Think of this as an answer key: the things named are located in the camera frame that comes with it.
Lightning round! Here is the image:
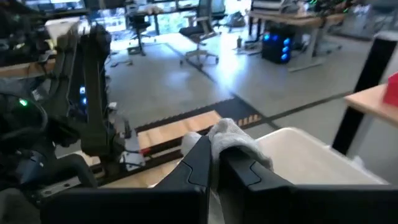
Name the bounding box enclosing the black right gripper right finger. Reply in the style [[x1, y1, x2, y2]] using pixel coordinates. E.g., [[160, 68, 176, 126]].
[[217, 146, 398, 224]]

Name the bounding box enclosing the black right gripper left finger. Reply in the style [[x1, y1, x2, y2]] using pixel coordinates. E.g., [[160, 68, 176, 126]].
[[40, 136, 214, 224]]

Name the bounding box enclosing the white sock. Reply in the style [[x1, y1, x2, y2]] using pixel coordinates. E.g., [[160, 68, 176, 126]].
[[181, 118, 274, 187]]

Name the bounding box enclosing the white plastic laundry basket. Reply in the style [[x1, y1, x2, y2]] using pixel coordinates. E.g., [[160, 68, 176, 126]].
[[208, 126, 389, 224]]

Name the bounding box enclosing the computer with blue lights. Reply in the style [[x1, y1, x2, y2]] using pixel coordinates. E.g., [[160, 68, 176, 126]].
[[261, 30, 294, 65]]

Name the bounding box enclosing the red plastic bin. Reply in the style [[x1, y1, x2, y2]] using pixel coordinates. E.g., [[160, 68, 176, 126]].
[[382, 72, 398, 107]]

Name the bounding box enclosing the grey office chair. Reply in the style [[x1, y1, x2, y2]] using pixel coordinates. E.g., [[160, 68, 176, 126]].
[[178, 0, 220, 68]]

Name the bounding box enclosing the wooden office desk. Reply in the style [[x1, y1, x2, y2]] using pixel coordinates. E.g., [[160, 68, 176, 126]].
[[248, 8, 346, 73]]

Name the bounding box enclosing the black upright post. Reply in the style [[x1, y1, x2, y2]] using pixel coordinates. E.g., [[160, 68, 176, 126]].
[[331, 36, 398, 156]]

